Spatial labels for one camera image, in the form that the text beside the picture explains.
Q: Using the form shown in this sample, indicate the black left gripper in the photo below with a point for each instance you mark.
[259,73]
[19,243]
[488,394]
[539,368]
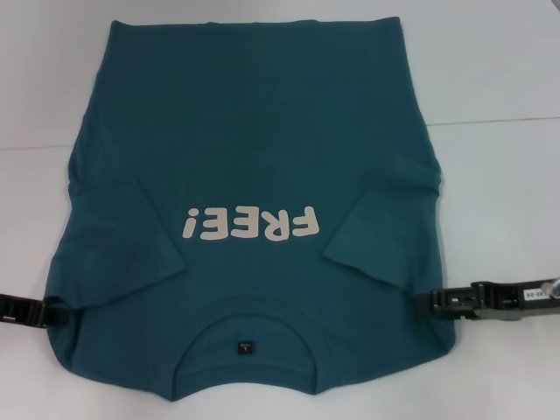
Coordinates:
[19,310]

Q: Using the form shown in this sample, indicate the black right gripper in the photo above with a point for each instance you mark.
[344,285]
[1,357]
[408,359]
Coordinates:
[520,299]

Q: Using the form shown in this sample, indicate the teal t-shirt with FREE print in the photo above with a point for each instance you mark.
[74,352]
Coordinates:
[245,131]

